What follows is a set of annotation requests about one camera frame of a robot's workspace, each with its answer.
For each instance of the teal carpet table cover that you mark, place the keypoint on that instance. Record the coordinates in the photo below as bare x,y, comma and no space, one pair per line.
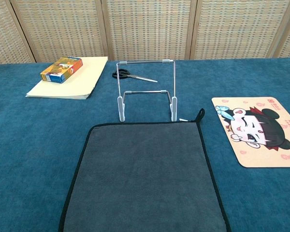
26,145

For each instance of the orange blue carton box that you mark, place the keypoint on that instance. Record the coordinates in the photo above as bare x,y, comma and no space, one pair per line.
62,68

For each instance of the blue and grey cloth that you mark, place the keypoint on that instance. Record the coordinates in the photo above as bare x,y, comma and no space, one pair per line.
145,174

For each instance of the beige paper folder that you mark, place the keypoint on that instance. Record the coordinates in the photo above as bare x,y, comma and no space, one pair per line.
87,79

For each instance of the cartoon girl mouse pad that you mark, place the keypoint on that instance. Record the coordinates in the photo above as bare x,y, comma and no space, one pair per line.
256,130

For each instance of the woven wooden folding screen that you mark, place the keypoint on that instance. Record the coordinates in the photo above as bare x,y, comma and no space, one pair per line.
147,29

